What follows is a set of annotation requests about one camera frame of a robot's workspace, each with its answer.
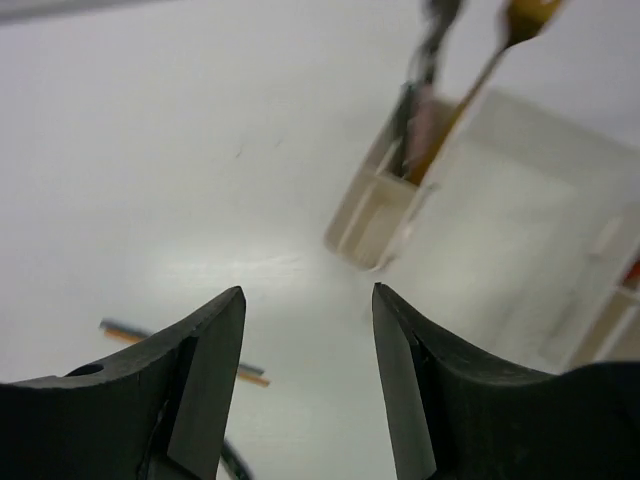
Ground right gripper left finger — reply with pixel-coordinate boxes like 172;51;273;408
1;287;246;479

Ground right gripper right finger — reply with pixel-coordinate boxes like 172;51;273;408
372;283;639;479

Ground orange chopstick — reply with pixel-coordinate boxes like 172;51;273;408
101;325;270;387

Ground silver fork dark handle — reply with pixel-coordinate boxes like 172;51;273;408
392;0;464;180

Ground gold fork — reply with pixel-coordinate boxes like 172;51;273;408
408;0;563;185

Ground white utensil caddy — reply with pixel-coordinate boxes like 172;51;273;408
325;90;639;372

